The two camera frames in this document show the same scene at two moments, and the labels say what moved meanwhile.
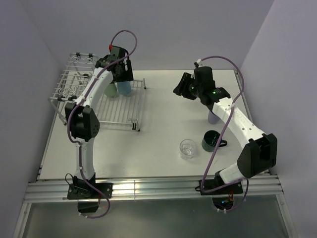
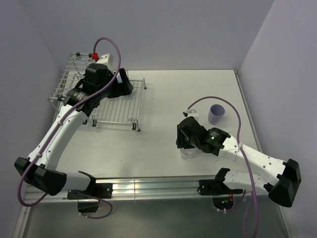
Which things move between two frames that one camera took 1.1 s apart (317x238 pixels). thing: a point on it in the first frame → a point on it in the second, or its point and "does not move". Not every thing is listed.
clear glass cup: [186, 147] does not move
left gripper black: [128, 75] → [121, 89]
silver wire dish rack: [77, 70] does not move
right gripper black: [181, 89] → [180, 141]
